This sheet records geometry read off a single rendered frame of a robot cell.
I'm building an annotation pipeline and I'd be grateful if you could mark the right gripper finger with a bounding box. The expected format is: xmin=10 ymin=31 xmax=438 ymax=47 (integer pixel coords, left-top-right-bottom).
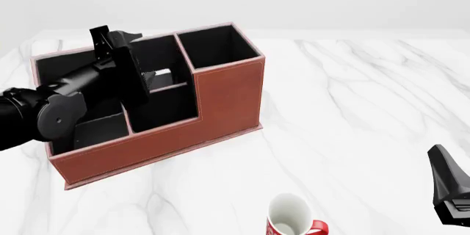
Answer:
xmin=427 ymin=143 xmax=470 ymax=206

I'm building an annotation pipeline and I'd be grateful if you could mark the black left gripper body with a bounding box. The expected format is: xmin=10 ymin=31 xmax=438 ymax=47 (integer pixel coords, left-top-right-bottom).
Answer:
xmin=105 ymin=30 xmax=151 ymax=109

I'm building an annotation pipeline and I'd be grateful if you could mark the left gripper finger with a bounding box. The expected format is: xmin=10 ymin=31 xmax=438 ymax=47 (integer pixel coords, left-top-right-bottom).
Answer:
xmin=140 ymin=70 xmax=160 ymax=94
xmin=122 ymin=30 xmax=144 ymax=44

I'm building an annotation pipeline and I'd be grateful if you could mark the red-brown desk caddy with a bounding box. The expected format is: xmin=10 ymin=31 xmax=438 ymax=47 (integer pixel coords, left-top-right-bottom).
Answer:
xmin=30 ymin=21 xmax=266 ymax=191

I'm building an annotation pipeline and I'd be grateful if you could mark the white and red mug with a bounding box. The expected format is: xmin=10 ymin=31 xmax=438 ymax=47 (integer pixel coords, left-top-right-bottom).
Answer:
xmin=266 ymin=192 xmax=330 ymax=235

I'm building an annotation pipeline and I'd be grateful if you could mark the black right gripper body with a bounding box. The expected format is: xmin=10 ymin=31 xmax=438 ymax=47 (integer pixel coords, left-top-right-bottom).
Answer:
xmin=433 ymin=194 xmax=470 ymax=228

